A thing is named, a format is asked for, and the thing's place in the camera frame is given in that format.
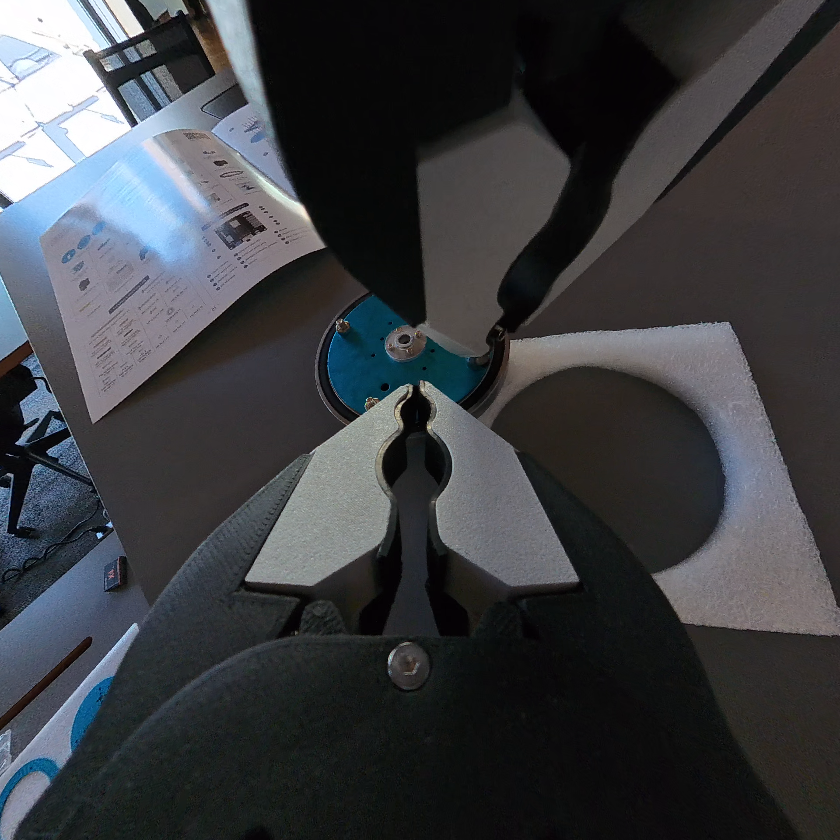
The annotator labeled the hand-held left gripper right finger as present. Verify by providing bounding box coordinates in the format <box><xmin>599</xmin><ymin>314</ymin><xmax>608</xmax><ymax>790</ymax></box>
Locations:
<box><xmin>419</xmin><ymin>382</ymin><xmax>580</xmax><ymax>636</ymax></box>

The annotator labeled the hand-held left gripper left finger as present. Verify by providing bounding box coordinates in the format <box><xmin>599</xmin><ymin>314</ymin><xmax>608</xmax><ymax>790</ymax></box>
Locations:
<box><xmin>244</xmin><ymin>384</ymin><xmax>417</xmax><ymax>636</ymax></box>

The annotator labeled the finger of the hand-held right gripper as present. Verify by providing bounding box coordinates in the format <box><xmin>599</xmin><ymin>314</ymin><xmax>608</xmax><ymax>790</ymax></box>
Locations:
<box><xmin>308</xmin><ymin>88</ymin><xmax>573</xmax><ymax>358</ymax></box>
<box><xmin>497</xmin><ymin>0</ymin><xmax>815</xmax><ymax>331</ymax></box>

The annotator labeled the metal T-handle socket wrench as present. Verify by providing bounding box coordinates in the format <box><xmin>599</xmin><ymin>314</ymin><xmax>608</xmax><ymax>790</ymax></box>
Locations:
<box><xmin>467</xmin><ymin>323</ymin><xmax>511</xmax><ymax>366</ymax></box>

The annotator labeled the teal round metal disc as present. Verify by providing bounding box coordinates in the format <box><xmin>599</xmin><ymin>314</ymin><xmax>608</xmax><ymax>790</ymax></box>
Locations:
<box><xmin>315</xmin><ymin>292</ymin><xmax>511</xmax><ymax>424</ymax></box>

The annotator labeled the dark wooden chair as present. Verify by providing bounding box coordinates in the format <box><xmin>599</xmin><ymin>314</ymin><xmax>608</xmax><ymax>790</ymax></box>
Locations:
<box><xmin>82</xmin><ymin>10</ymin><xmax>217</xmax><ymax>127</ymax></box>

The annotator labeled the white foam sheet with hole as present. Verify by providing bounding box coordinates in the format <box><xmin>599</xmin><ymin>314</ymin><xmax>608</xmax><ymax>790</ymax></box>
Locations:
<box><xmin>486</xmin><ymin>320</ymin><xmax>840</xmax><ymax>637</ymax></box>

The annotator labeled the grey side table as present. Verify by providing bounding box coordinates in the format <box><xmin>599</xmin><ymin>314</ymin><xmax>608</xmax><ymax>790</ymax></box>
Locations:
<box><xmin>0</xmin><ymin>558</ymin><xmax>152</xmax><ymax>742</ymax></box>

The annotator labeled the black office chair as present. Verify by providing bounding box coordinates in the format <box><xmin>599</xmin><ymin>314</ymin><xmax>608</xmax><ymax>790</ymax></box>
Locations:
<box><xmin>0</xmin><ymin>364</ymin><xmax>96</xmax><ymax>540</ymax></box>

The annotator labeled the white instruction booklet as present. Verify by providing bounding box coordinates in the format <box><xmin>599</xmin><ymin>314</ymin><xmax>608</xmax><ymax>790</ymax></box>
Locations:
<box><xmin>39</xmin><ymin>98</ymin><xmax>329</xmax><ymax>424</ymax></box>

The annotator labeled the window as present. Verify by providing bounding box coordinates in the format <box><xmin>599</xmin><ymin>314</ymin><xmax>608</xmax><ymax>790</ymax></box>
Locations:
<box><xmin>0</xmin><ymin>0</ymin><xmax>142</xmax><ymax>207</ymax></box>

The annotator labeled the white backing card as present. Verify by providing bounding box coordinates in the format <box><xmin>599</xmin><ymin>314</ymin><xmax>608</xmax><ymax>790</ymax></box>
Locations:
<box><xmin>0</xmin><ymin>623</ymin><xmax>142</xmax><ymax>840</ymax></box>

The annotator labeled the teal ring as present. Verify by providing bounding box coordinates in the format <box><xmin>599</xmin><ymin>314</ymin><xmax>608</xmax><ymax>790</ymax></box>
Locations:
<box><xmin>0</xmin><ymin>758</ymin><xmax>64</xmax><ymax>829</ymax></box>
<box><xmin>70</xmin><ymin>676</ymin><xmax>120</xmax><ymax>756</ymax></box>

